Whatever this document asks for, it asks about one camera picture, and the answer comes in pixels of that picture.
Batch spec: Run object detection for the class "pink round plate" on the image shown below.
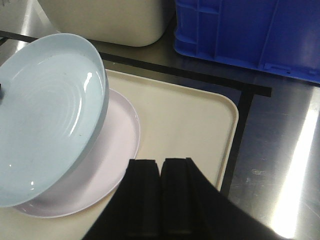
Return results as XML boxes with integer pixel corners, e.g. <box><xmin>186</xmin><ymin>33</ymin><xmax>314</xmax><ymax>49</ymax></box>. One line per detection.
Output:
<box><xmin>14</xmin><ymin>89</ymin><xmax>141</xmax><ymax>218</ymax></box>

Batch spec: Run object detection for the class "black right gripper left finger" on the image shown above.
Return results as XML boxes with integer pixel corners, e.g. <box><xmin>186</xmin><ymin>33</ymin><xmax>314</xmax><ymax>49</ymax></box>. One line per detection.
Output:
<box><xmin>84</xmin><ymin>159</ymin><xmax>160</xmax><ymax>240</ymax></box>

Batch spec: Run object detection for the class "light blue round plate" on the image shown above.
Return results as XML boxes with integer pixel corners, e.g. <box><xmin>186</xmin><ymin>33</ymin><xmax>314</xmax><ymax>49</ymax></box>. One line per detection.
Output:
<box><xmin>0</xmin><ymin>33</ymin><xmax>109</xmax><ymax>208</ymax></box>

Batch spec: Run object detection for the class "cream plastic basket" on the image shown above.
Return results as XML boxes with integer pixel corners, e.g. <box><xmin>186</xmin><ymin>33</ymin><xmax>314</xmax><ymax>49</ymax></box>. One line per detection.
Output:
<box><xmin>39</xmin><ymin>0</ymin><xmax>176</xmax><ymax>47</ymax></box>

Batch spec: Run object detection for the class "blue crate lower right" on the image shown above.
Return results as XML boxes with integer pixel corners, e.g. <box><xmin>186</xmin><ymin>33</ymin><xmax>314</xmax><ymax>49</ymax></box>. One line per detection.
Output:
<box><xmin>174</xmin><ymin>0</ymin><xmax>320</xmax><ymax>83</ymax></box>

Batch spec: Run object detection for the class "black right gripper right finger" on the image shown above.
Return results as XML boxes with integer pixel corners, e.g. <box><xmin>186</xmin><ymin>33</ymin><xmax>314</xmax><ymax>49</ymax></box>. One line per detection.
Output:
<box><xmin>160</xmin><ymin>157</ymin><xmax>282</xmax><ymax>240</ymax></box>

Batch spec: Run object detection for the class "cream plastic tray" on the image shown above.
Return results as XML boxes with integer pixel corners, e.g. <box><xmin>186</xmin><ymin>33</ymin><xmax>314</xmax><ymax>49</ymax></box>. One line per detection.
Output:
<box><xmin>0</xmin><ymin>70</ymin><xmax>239</xmax><ymax>240</ymax></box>

